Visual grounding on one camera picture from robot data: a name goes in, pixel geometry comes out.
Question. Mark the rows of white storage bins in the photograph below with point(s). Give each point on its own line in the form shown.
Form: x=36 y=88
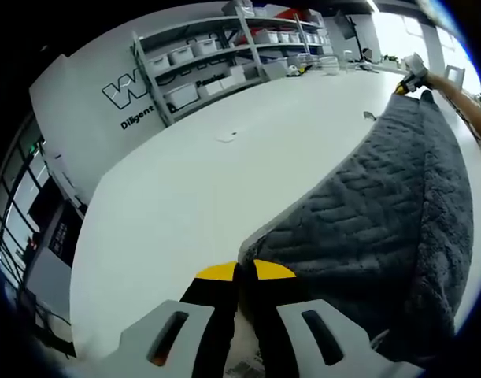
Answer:
x=202 y=46

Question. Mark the yellow black tool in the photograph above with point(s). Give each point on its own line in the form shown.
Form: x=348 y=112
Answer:
x=301 y=70

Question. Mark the black framed glass partition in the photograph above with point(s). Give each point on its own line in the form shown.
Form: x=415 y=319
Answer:
x=23 y=220

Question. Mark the black screen on stand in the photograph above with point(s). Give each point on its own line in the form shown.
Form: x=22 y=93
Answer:
x=346 y=23

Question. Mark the grey metal shelf unit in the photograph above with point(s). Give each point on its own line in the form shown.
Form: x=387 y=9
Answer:
x=240 y=51

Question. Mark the small white flat object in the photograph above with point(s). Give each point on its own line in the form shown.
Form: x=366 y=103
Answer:
x=227 y=137

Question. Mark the grey towel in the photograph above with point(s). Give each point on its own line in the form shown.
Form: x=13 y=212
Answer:
x=374 y=204

